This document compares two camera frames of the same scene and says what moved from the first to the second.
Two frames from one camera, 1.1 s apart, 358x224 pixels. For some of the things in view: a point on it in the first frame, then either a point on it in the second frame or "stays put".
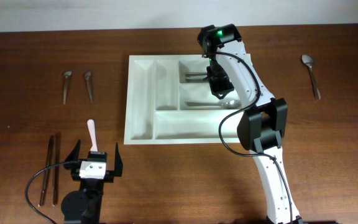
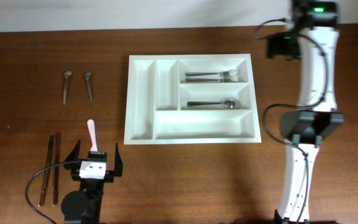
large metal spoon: (230, 104) stays put
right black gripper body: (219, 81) → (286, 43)
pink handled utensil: (91, 126) stays put
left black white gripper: (109, 175) stays put
